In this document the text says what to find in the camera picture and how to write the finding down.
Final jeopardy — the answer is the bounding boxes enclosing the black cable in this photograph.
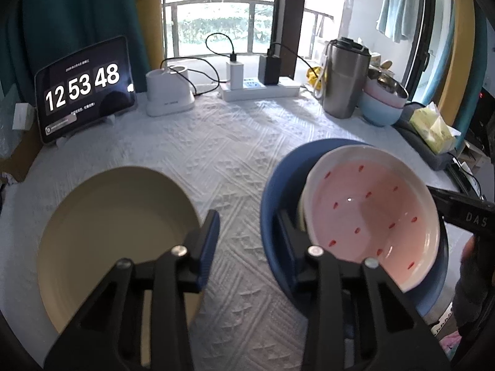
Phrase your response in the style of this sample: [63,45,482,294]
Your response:
[160,33,237,96]

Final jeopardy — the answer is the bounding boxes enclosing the white desk lamp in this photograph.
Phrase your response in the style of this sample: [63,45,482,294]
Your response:
[146,66,196,117]

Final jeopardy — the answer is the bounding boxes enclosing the cardboard box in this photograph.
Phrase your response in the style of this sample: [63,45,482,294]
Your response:
[0,139,40,183]

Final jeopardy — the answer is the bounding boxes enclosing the white textured tablecloth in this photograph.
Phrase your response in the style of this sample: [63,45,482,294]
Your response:
[0,85,477,371]

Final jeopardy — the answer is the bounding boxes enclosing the white charger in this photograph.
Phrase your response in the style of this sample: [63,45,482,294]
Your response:
[226,61,245,90]

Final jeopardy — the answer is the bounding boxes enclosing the person's right hand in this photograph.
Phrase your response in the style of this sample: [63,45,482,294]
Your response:
[459,235,481,276]

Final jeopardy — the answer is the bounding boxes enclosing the black tablet with clock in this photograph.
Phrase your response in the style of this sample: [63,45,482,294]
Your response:
[34,36,137,145]

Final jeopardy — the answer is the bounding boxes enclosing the black monitor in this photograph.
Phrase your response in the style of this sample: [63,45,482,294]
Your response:
[479,88,495,144]

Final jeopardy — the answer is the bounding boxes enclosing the black charger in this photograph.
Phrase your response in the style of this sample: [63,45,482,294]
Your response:
[259,55,280,86]

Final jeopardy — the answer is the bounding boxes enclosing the teal curtain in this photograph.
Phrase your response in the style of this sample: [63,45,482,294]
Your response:
[0,0,150,99]
[474,8,495,136]

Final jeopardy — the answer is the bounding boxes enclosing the steel tumbler with black lid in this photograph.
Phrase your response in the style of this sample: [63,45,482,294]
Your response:
[322,38,371,119]

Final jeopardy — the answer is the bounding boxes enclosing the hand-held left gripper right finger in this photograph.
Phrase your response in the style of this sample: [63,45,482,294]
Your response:
[275,209,451,371]

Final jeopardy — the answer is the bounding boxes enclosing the pink dotted bowl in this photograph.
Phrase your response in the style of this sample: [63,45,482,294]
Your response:
[303,145,442,293]

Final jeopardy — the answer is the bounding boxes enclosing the yellow curtain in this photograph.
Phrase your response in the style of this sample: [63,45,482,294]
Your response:
[450,0,477,132]
[131,0,168,71]

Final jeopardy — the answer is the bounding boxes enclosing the hanging light blue towel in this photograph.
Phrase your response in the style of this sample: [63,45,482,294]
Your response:
[377,0,420,44]

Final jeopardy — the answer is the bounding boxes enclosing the light blue bowl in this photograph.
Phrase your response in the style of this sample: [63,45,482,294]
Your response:
[359,93,405,128]

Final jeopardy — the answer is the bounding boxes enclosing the balcony railing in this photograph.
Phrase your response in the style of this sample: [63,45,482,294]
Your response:
[162,0,335,60]

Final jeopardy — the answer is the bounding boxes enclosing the cream bowl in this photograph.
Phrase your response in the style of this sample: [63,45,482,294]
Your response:
[296,185,310,233]

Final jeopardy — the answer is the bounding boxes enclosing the cream plate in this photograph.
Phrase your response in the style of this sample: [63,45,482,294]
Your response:
[37,166,202,335]

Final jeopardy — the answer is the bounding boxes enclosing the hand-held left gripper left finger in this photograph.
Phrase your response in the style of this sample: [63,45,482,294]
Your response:
[42,209,221,371]

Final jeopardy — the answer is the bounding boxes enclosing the white power strip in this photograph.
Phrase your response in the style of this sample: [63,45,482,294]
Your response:
[218,77,302,102]

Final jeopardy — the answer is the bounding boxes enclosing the dark window frame post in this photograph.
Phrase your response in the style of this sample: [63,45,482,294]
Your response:
[273,0,310,79]

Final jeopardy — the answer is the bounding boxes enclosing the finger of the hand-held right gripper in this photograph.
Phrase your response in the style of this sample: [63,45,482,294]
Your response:
[427,186,484,206]

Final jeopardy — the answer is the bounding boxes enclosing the small white box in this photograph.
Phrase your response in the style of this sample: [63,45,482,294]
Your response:
[13,102,34,130]

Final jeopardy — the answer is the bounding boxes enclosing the grey folded towel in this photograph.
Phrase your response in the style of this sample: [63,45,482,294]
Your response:
[394,102,465,171]

